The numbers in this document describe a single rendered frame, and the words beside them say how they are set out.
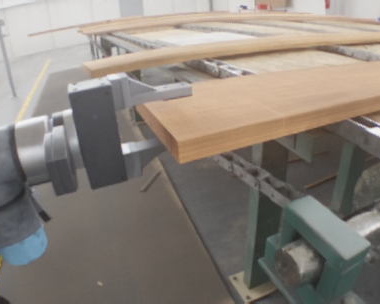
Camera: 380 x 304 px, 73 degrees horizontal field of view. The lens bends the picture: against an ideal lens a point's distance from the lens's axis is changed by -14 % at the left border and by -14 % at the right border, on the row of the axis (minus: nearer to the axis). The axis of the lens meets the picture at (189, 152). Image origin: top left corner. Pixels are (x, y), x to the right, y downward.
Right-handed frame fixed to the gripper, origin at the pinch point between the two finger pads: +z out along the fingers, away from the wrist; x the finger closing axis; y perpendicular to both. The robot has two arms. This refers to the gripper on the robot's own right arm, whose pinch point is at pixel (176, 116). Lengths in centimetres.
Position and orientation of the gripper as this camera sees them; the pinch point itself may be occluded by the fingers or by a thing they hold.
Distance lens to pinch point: 39.7
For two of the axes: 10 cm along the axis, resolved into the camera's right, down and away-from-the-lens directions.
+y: -3.8, -4.1, 8.3
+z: 9.2, -2.3, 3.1
